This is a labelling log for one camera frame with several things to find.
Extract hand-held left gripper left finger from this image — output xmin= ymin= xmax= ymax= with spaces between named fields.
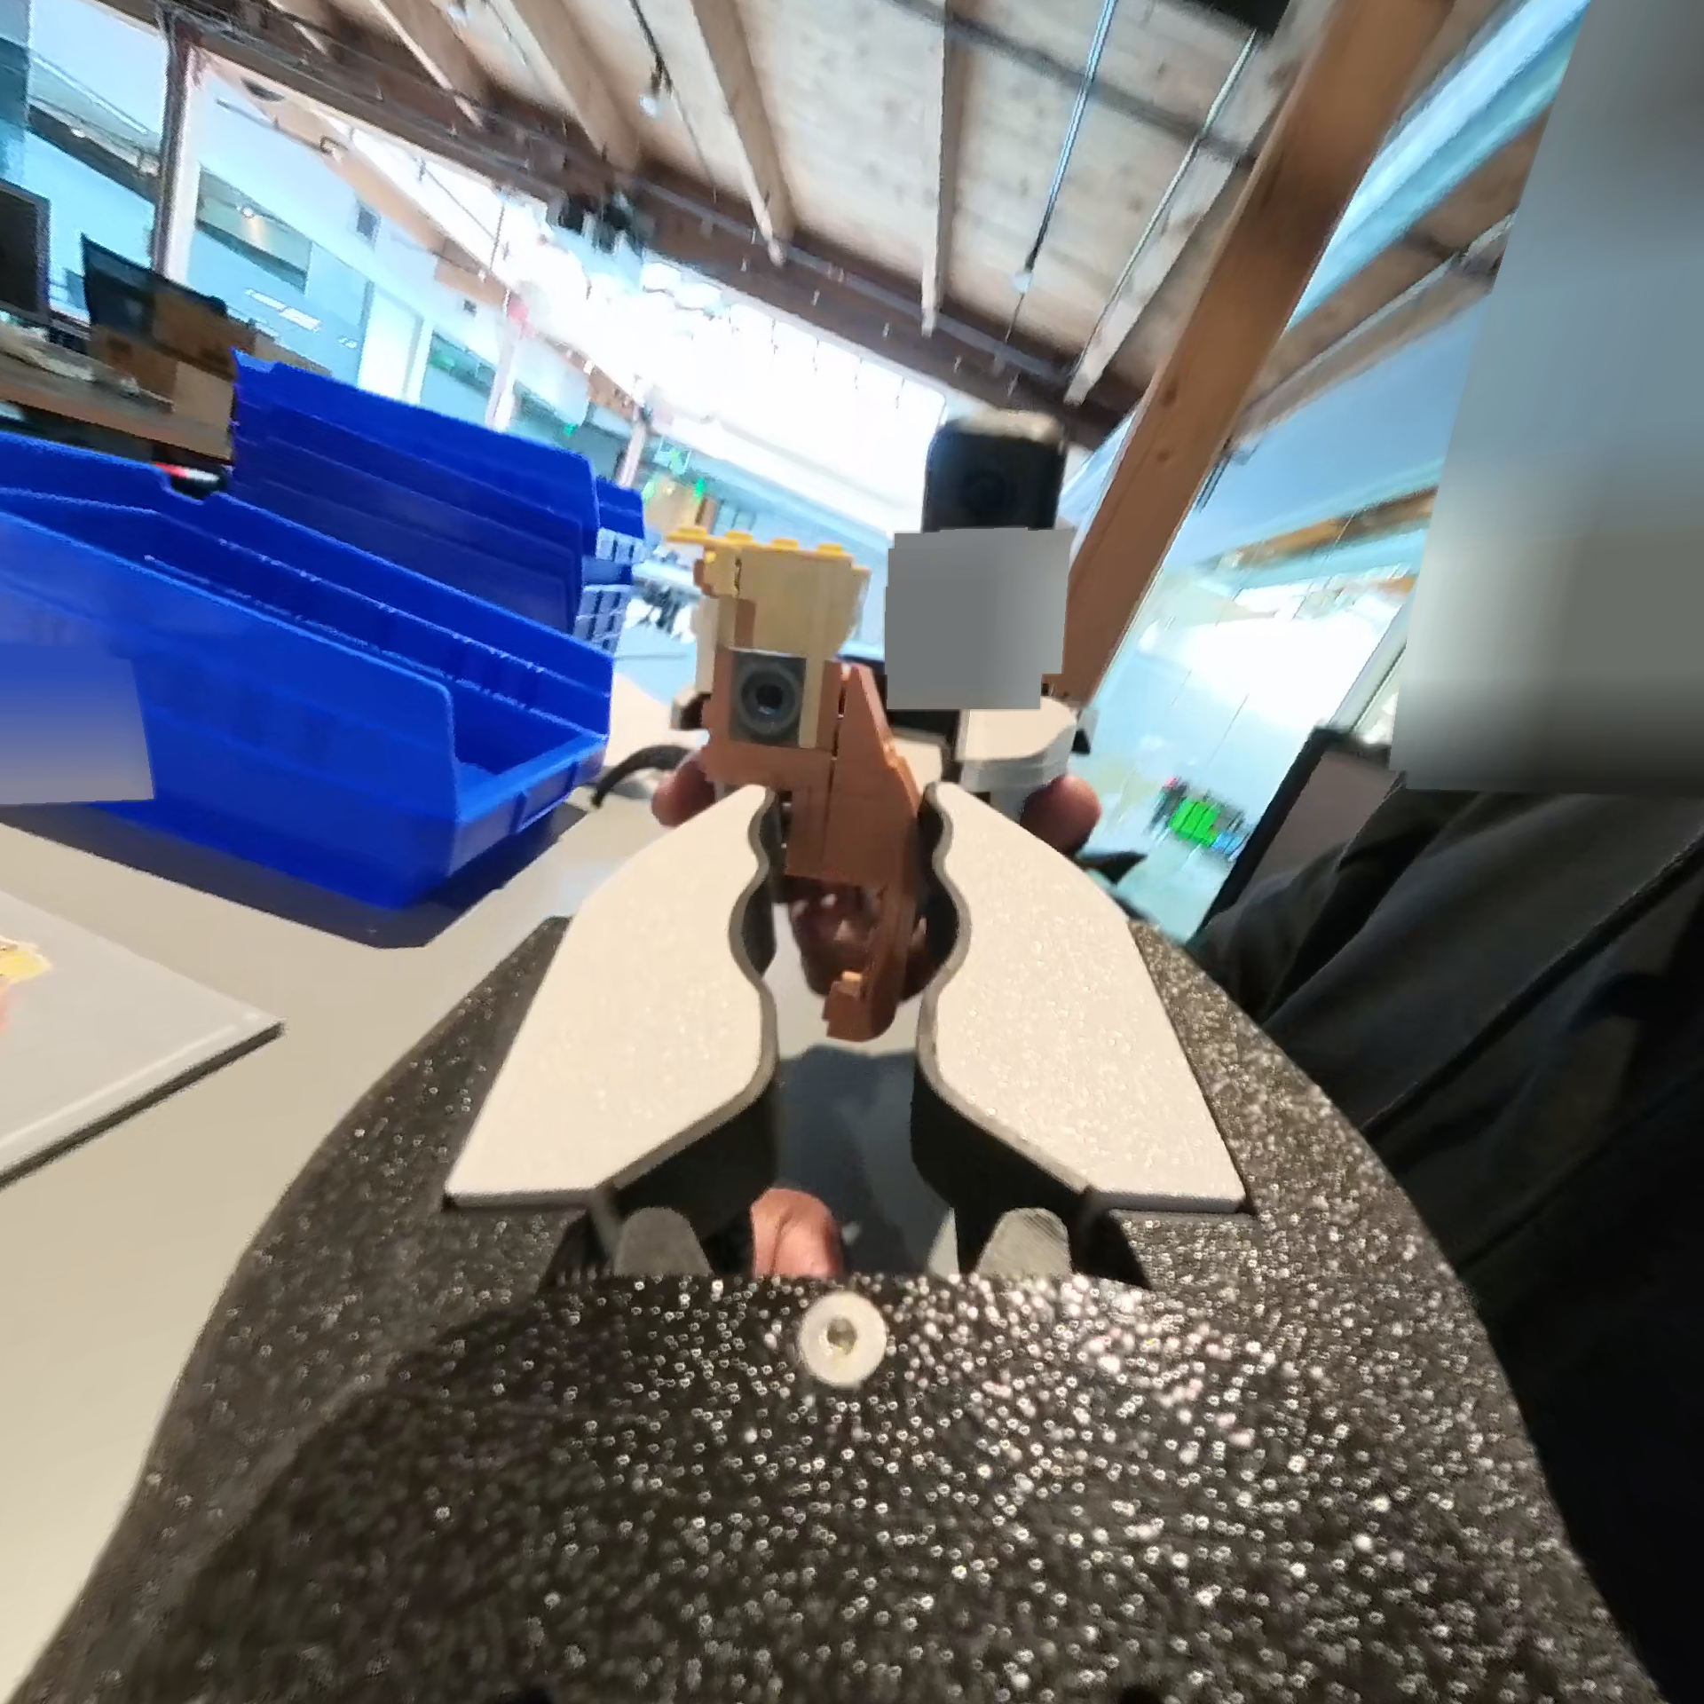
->
xmin=443 ymin=784 xmax=781 ymax=1211

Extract tan and brown brick figure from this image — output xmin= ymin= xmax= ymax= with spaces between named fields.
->
xmin=665 ymin=524 xmax=930 ymax=1043

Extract black monitor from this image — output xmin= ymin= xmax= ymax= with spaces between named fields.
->
xmin=79 ymin=233 xmax=200 ymax=335
xmin=0 ymin=178 xmax=54 ymax=324

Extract grey desk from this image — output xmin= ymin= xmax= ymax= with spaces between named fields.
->
xmin=0 ymin=671 xmax=959 ymax=1691

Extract blue compartment bins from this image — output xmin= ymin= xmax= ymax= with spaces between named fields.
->
xmin=579 ymin=476 xmax=657 ymax=657

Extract wooden post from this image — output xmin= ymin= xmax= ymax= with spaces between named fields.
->
xmin=1064 ymin=0 xmax=1456 ymax=700

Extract brown wooden table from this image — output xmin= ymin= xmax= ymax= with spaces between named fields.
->
xmin=0 ymin=338 xmax=241 ymax=460

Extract black cable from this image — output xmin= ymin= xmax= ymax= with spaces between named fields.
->
xmin=582 ymin=745 xmax=695 ymax=817

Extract black panel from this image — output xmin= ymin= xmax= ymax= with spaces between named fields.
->
xmin=1206 ymin=724 xmax=1399 ymax=932

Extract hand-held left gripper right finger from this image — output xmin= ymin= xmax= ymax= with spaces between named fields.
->
xmin=912 ymin=782 xmax=1249 ymax=1211

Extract blue plastic bin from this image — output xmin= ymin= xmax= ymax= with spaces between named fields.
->
xmin=0 ymin=425 xmax=616 ymax=913

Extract stack of blue bins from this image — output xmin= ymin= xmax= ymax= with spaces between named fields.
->
xmin=229 ymin=348 xmax=600 ymax=633

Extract cardboard box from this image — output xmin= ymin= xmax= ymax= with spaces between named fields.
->
xmin=93 ymin=286 xmax=258 ymax=425

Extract grey instruction booklet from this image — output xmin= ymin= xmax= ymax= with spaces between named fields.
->
xmin=0 ymin=884 xmax=288 ymax=1189

